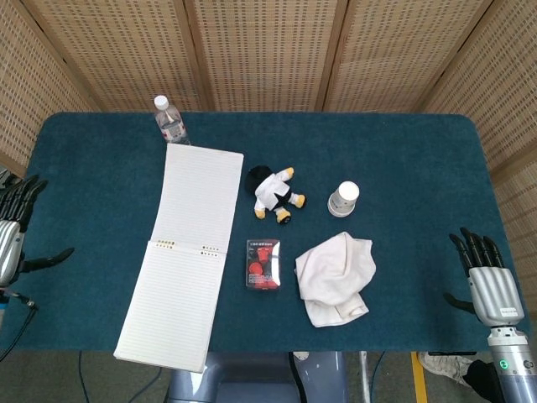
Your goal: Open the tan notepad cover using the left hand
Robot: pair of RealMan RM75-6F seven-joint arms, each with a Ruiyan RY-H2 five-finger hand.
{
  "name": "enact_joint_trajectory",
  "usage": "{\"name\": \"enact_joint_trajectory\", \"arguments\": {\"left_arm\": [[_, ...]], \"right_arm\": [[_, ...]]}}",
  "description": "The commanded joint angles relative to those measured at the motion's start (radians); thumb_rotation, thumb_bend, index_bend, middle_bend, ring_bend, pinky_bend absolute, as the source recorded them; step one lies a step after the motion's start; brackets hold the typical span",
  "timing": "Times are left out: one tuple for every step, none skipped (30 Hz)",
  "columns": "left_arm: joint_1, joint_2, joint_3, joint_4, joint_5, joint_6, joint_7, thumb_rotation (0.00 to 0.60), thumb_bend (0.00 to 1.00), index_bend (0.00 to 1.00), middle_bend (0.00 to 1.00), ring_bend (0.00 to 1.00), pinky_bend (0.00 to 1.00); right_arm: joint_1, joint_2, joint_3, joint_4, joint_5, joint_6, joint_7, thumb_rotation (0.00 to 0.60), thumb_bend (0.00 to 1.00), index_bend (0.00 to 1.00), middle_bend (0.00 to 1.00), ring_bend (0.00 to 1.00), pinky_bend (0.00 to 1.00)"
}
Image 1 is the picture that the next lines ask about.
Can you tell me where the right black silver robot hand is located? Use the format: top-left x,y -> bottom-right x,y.
443,227 -> 525,327

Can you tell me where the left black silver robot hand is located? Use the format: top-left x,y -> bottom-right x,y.
0,175 -> 76,289

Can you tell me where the tan cover notepad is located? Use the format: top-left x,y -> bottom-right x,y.
112,142 -> 246,374

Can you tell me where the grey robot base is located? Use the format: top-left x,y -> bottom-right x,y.
165,351 -> 349,403

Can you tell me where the black trouser leg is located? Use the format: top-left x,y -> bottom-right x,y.
463,359 -> 503,395

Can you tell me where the white sneaker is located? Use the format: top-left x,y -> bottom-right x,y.
417,352 -> 477,382

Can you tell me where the white metal pole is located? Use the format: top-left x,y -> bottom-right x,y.
358,351 -> 373,403

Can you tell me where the crumpled white cloth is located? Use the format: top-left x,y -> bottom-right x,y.
295,231 -> 378,328

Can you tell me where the dark teal table mat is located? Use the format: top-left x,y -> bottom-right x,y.
0,112 -> 511,353

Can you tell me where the white paper cup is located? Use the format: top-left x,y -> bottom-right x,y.
326,181 -> 361,218

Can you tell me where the clear plastic water bottle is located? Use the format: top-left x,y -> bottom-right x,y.
153,95 -> 192,147

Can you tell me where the black red card box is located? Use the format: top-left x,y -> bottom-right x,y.
245,238 -> 282,290

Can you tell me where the black white plush doll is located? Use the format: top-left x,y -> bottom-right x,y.
244,165 -> 307,227

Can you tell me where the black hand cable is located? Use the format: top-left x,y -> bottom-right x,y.
0,289 -> 39,363

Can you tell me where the blue floor cable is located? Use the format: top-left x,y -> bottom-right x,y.
77,351 -> 164,403
370,351 -> 387,403

